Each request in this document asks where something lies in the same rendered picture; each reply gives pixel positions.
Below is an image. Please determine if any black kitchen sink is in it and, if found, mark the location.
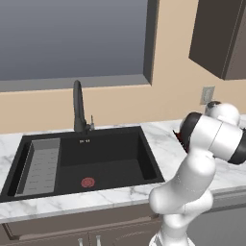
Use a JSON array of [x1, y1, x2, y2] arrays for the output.
[[0, 125, 165, 204]]

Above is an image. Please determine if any dark grey sink faucet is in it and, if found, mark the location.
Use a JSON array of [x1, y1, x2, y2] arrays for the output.
[[72, 80, 96, 134]]

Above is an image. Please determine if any red sink drain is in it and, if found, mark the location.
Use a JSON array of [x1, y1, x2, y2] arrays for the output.
[[81, 177, 96, 189]]

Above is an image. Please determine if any grey sink tray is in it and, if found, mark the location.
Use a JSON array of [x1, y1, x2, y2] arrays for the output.
[[14, 137, 62, 197]]

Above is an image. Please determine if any brown base cupboard door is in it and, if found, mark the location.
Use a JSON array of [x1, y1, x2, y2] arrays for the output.
[[0, 231, 90, 246], [88, 220, 163, 246]]

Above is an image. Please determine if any grey dishwasher front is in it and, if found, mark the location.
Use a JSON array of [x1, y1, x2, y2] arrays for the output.
[[186, 198, 246, 246]]

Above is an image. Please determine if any grey wall outlet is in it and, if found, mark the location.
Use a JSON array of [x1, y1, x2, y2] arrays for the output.
[[200, 85, 216, 106]]

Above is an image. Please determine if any dark brown wall cupboard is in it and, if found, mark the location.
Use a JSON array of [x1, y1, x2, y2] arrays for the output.
[[188, 0, 246, 81]]

